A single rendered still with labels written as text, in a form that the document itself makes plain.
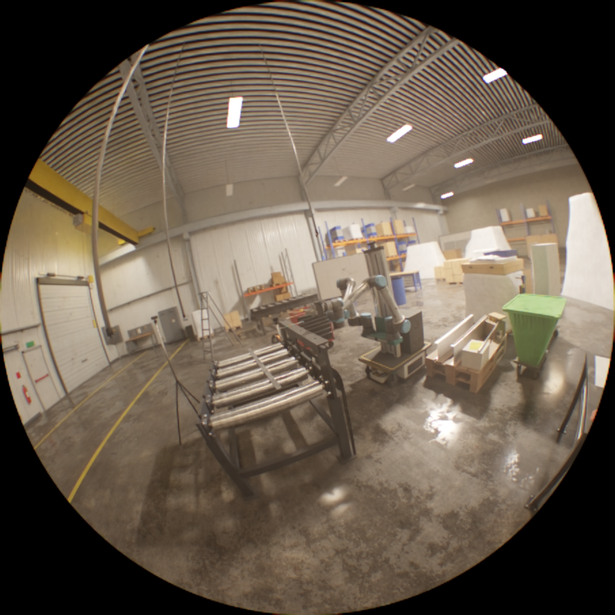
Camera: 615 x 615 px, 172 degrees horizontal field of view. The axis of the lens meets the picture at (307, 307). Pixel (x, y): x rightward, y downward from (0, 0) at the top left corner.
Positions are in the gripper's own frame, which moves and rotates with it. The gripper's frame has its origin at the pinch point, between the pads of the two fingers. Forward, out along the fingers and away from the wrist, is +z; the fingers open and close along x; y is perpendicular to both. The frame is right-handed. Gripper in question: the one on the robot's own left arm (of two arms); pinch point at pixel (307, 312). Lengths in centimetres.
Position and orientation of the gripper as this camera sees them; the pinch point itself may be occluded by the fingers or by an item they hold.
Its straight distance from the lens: 173.6
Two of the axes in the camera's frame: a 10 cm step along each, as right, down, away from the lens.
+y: 3.5, 0.7, -9.4
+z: -9.1, 2.7, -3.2
